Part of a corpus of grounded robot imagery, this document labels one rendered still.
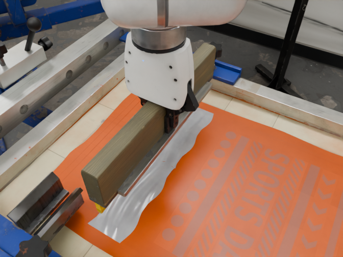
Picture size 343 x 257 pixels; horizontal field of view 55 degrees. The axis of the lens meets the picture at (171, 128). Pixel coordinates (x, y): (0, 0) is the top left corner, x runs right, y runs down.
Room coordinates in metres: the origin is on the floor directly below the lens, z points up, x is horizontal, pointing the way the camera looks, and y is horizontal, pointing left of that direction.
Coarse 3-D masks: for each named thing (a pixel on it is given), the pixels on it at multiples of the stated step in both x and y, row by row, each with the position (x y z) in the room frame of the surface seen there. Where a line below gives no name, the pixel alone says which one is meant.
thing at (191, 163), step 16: (128, 96) 0.60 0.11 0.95; (112, 112) 0.55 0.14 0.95; (128, 112) 0.55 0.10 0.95; (224, 112) 0.55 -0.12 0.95; (112, 128) 0.49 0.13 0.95; (208, 128) 0.49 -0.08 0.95; (224, 128) 0.49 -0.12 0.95; (240, 128) 0.49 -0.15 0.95; (256, 128) 0.49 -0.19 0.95; (272, 128) 0.49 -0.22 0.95; (208, 144) 0.45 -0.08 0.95; (272, 144) 0.45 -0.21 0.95; (288, 144) 0.45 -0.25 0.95; (304, 144) 0.45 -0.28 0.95; (192, 160) 0.41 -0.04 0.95; (304, 160) 0.41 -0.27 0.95; (320, 160) 0.41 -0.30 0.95; (336, 160) 0.41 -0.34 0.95; (192, 176) 0.37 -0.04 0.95
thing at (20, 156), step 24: (120, 72) 0.66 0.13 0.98; (72, 96) 0.56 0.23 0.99; (96, 96) 0.58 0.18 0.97; (240, 96) 0.59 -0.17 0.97; (264, 96) 0.56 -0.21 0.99; (288, 96) 0.56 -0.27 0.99; (48, 120) 0.49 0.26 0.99; (72, 120) 0.51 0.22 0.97; (312, 120) 0.50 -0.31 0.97; (336, 120) 0.49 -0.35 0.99; (24, 144) 0.42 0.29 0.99; (48, 144) 0.44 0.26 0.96; (0, 168) 0.36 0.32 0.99; (24, 168) 0.38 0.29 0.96
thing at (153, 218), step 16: (96, 144) 0.45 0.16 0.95; (64, 160) 0.41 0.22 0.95; (80, 160) 0.41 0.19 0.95; (64, 176) 0.37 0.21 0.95; (80, 176) 0.37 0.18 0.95; (176, 176) 0.37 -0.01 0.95; (160, 192) 0.33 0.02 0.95; (176, 192) 0.33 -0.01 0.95; (80, 208) 0.30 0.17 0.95; (160, 208) 0.30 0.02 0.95; (80, 224) 0.27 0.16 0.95; (144, 224) 0.27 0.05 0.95; (160, 224) 0.27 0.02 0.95; (96, 240) 0.24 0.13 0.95; (112, 240) 0.24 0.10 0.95; (128, 240) 0.24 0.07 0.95; (144, 240) 0.24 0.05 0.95; (128, 256) 0.21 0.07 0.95; (144, 256) 0.21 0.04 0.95; (160, 256) 0.21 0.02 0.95; (176, 256) 0.21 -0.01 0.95; (336, 256) 0.21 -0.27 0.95
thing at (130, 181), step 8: (208, 88) 0.49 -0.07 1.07; (200, 96) 0.47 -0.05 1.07; (184, 112) 0.43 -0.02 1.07; (184, 120) 0.41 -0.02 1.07; (176, 128) 0.38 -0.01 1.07; (168, 136) 0.37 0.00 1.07; (160, 144) 0.35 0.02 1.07; (152, 152) 0.33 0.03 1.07; (160, 152) 0.34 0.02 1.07; (144, 160) 0.32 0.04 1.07; (152, 160) 0.32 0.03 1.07; (136, 168) 0.30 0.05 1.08; (144, 168) 0.30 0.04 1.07; (136, 176) 0.28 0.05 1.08; (128, 184) 0.27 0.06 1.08; (120, 192) 0.26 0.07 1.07; (128, 192) 0.26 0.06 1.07
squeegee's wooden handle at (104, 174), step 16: (208, 48) 0.53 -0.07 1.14; (208, 64) 0.51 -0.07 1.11; (208, 80) 0.52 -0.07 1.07; (144, 112) 0.36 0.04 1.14; (160, 112) 0.37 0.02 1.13; (128, 128) 0.32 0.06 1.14; (144, 128) 0.33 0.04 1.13; (160, 128) 0.36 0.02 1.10; (112, 144) 0.29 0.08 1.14; (128, 144) 0.30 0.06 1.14; (144, 144) 0.32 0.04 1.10; (96, 160) 0.27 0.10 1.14; (112, 160) 0.27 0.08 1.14; (128, 160) 0.29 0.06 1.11; (96, 176) 0.24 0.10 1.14; (112, 176) 0.26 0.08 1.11; (128, 176) 0.28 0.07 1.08; (96, 192) 0.24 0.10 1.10; (112, 192) 0.25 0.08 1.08
